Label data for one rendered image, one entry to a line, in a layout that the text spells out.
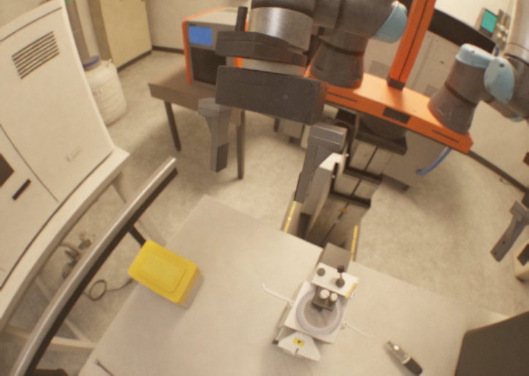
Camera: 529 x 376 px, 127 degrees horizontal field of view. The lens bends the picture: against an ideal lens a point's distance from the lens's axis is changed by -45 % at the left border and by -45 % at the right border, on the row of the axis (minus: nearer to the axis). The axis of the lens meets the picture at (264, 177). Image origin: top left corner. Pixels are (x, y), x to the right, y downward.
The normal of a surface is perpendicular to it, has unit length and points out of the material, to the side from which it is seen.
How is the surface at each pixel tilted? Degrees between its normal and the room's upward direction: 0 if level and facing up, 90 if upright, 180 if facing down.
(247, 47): 67
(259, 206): 0
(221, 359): 0
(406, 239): 0
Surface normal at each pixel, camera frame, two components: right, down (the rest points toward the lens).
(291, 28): 0.34, 0.47
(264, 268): 0.07, -0.62
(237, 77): -0.44, 0.35
